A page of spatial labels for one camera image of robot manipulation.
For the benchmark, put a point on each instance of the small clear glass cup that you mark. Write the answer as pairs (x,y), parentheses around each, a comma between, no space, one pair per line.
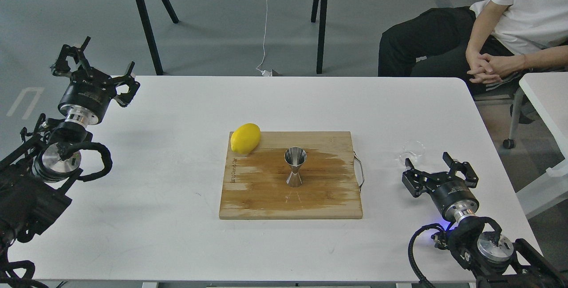
(413,150)

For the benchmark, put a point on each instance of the seated person white shirt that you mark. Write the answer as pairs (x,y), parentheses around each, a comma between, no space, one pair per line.
(486,45)

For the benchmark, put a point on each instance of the white side table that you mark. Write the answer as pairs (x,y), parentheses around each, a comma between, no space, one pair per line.
(548,93)

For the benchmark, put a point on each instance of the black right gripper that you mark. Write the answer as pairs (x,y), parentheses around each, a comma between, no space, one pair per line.
(453,199)

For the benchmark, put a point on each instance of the yellow lemon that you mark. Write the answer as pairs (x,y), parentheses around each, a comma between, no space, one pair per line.
(245,138)

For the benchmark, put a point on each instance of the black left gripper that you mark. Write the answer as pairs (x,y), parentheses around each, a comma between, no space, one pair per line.
(84,95)

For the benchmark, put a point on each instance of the office chair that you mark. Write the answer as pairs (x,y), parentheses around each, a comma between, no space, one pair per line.
(521,109)

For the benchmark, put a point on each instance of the steel double jigger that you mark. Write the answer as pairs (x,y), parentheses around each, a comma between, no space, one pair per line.
(295,157)

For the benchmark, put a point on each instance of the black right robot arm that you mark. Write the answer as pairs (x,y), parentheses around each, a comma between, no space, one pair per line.
(476,243)

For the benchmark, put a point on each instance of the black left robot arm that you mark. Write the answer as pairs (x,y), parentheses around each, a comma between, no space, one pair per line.
(36,176)

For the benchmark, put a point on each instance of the wooden cutting board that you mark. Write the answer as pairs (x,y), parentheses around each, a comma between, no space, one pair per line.
(254,185)

